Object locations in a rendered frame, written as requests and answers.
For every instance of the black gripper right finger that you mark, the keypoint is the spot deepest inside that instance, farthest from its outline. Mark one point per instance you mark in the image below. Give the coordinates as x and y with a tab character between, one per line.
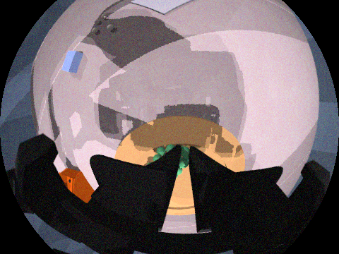
215	188

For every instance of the blue block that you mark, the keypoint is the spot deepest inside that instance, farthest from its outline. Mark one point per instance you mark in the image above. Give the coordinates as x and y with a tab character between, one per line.
72	61

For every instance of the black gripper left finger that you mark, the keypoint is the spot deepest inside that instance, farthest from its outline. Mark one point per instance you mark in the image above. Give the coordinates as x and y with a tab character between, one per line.
154	182

